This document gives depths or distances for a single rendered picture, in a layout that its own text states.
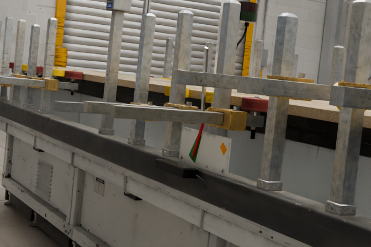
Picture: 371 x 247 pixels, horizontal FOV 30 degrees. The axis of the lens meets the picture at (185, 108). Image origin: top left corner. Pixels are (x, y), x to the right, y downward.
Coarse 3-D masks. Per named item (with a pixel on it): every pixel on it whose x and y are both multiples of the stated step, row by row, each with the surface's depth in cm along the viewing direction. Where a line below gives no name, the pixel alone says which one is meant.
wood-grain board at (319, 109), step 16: (96, 80) 304; (128, 80) 275; (160, 80) 341; (192, 96) 230; (240, 96) 206; (288, 112) 185; (304, 112) 179; (320, 112) 173; (336, 112) 168; (368, 112) 181
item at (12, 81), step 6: (0, 78) 300; (6, 78) 302; (12, 78) 303; (18, 78) 304; (12, 84) 303; (18, 84) 304; (24, 84) 306; (30, 84) 307; (36, 84) 308; (42, 84) 310; (60, 84) 314; (66, 84) 315; (72, 84) 316; (72, 90) 318
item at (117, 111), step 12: (120, 108) 165; (132, 108) 167; (144, 108) 168; (156, 108) 171; (156, 120) 170; (168, 120) 172; (180, 120) 174; (192, 120) 175; (204, 120) 177; (216, 120) 179; (252, 120) 184
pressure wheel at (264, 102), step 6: (258, 96) 186; (246, 102) 183; (252, 102) 182; (258, 102) 182; (264, 102) 183; (246, 108) 183; (252, 108) 182; (258, 108) 182; (264, 108) 183; (252, 114) 185; (258, 114) 185; (252, 132) 186; (252, 138) 186
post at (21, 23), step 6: (18, 24) 357; (24, 24) 357; (18, 30) 357; (24, 30) 358; (18, 36) 356; (24, 36) 358; (18, 42) 357; (18, 48) 357; (18, 54) 357; (18, 60) 358; (18, 66) 358; (18, 72) 358; (12, 90) 359; (18, 90) 359; (12, 96) 358; (18, 96) 359
